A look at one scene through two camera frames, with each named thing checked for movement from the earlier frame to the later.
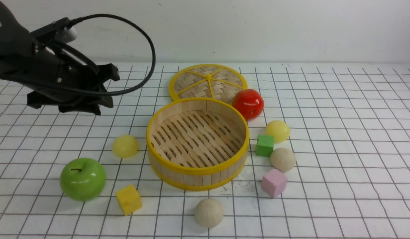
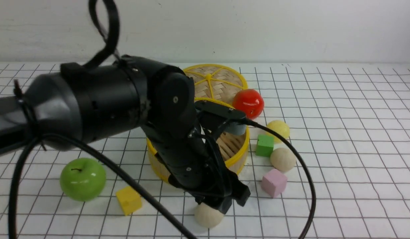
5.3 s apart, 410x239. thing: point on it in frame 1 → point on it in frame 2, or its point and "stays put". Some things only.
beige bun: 282,159 stays put
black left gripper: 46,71 → 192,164
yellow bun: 279,129 stays put
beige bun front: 208,212 stays put
